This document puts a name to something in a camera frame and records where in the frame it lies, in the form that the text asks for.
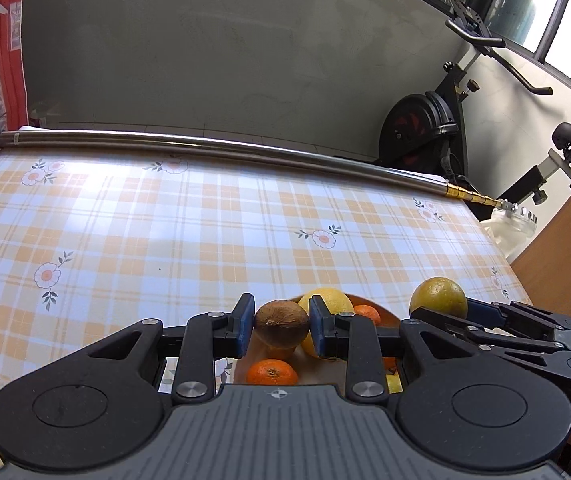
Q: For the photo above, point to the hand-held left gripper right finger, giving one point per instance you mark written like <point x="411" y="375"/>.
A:
<point x="317" y="327"/>

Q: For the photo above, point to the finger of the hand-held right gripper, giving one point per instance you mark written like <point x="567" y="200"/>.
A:
<point x="445" y="321"/>
<point x="485" y="311"/>

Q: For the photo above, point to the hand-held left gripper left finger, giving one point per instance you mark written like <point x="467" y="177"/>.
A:
<point x="246" y="322"/>

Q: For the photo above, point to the yellow-green round citrus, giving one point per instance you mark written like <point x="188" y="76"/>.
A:
<point x="438" y="297"/>

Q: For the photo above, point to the large yellow lemon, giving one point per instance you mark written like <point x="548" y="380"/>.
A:
<point x="333" y="302"/>

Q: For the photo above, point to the brown kiwi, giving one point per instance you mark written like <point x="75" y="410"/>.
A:
<point x="282" y="322"/>

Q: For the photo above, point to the wooden bowl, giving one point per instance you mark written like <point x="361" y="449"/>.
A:
<point x="320" y="372"/>

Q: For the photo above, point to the white plastic jug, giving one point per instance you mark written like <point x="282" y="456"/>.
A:
<point x="510" y="232"/>

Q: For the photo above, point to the wooden board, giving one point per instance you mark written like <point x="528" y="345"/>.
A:
<point x="565" y="240"/>

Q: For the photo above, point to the steel pole with gold end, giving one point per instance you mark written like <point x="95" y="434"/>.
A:
<point x="215" y="147"/>

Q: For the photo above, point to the black exercise bike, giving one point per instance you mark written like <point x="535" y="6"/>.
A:
<point x="415" y="125"/>

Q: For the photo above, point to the black-framed window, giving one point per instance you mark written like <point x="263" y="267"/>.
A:
<point x="515" y="5"/>

